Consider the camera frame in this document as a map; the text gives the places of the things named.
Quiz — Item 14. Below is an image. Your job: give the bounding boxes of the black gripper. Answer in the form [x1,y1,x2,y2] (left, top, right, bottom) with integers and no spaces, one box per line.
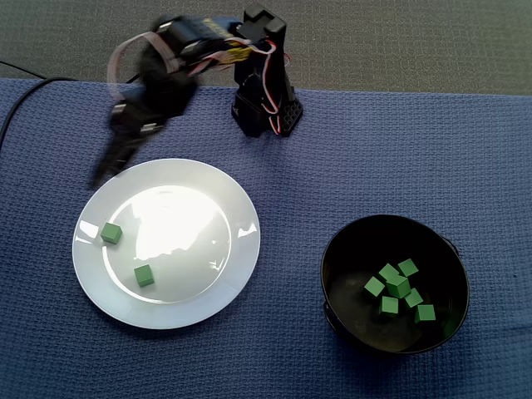
[91,62,199,189]

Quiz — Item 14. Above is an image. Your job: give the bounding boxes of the green cube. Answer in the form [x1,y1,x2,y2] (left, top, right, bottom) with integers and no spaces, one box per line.
[397,258,420,278]
[100,222,124,245]
[403,288,425,309]
[378,295,400,318]
[133,264,156,288]
[377,263,401,282]
[414,303,436,324]
[385,274,411,299]
[363,276,387,298]

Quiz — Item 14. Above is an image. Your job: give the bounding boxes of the white round plate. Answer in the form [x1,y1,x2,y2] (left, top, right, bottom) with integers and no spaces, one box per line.
[71,157,262,331]

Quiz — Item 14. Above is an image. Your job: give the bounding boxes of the black round container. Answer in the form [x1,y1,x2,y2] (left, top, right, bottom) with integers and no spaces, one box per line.
[319,214,471,357]

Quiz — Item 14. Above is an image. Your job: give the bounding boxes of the blue woven table mat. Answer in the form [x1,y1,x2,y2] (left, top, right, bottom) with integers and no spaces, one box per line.
[0,77,532,399]

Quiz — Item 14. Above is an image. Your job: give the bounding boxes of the white red wrist servo wire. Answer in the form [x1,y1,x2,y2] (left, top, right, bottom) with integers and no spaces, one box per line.
[106,32,161,101]

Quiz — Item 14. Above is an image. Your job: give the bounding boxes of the thick black cable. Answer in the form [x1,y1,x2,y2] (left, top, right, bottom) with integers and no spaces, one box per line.
[0,76,80,146]

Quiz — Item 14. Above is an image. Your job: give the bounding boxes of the white red gripper servo wire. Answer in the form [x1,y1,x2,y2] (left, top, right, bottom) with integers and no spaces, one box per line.
[151,36,184,72]

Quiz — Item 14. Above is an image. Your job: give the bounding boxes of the thin black cable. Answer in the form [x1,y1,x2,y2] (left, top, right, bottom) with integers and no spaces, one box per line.
[0,60,46,80]

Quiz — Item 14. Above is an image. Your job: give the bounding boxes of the white red shoulder servo wire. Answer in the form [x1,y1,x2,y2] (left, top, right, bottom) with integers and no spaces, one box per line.
[226,37,292,136]

